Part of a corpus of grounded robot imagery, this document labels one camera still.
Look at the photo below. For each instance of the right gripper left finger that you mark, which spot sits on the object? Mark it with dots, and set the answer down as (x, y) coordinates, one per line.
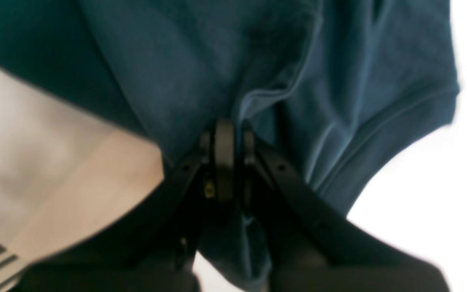
(152, 248)

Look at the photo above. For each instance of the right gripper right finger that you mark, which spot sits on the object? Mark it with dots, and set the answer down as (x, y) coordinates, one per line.
(312, 247)

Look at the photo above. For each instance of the dark teal T-shirt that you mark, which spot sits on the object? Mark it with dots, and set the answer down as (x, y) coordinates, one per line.
(101, 99)

